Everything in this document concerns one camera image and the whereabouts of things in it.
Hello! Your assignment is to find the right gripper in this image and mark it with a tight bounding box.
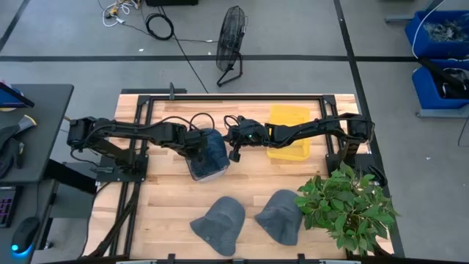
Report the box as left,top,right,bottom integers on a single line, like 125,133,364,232
222,115,272,163

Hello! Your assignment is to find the grey bucket hat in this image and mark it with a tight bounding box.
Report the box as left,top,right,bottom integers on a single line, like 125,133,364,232
189,196,246,257
254,188,304,246

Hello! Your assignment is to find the clear plastic bin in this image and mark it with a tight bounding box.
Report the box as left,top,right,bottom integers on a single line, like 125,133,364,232
185,126,231,183

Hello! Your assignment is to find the yellow plastic bin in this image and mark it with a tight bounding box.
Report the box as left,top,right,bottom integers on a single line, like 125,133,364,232
266,105,311,162

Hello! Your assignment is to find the black floor fan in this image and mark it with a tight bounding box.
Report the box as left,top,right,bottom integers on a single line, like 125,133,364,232
215,5,247,88

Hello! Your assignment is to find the potted green leafy plant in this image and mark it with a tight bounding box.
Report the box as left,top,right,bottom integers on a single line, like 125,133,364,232
294,161,399,257

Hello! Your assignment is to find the black box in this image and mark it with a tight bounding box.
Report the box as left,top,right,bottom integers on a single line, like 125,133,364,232
145,0,199,7

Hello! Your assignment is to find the black desk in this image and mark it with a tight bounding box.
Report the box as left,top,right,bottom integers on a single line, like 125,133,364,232
0,83,75,264

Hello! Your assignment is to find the blue screen monitor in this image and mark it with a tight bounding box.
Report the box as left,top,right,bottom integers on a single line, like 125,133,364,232
0,81,36,110

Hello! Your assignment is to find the black keyboard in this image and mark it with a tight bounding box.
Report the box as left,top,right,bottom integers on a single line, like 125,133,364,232
0,186,23,229

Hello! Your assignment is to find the blue storage bin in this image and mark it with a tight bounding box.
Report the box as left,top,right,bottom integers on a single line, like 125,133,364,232
405,10,469,59
411,60,469,110

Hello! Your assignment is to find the black aluminium frame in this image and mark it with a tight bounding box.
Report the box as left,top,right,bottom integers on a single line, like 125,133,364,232
122,93,345,264

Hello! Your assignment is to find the black cable bundle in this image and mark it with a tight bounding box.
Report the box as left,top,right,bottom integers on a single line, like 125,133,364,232
87,181,142,258

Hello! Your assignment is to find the black coiled cable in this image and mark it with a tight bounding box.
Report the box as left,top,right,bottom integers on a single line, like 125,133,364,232
141,0,210,95

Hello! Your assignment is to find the white cable bundle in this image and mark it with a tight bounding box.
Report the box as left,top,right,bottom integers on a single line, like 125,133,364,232
97,0,142,29

